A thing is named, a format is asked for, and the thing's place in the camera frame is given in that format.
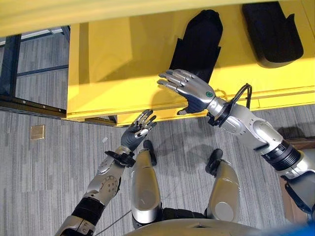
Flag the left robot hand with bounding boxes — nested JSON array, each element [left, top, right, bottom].
[[121, 109, 158, 152]]

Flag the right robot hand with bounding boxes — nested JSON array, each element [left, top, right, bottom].
[[157, 69, 217, 116]]

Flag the black sole-shaped part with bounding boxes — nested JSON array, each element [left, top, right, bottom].
[[169, 9, 224, 84], [241, 1, 304, 69]]

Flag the yellow metal shelf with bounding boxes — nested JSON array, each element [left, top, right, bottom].
[[0, 0, 315, 127]]

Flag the blue plastic box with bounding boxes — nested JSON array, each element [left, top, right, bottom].
[[278, 225, 315, 236]]

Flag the brass floor socket cover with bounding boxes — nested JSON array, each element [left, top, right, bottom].
[[30, 124, 46, 141]]

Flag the right silver robot leg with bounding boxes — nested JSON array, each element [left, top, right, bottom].
[[204, 148, 241, 223]]

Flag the silver robot torso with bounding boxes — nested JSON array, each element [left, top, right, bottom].
[[127, 207, 279, 236]]

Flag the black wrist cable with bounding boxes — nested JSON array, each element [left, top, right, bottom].
[[228, 83, 253, 109]]

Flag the dark metal frame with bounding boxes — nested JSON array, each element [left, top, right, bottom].
[[0, 26, 118, 125]]

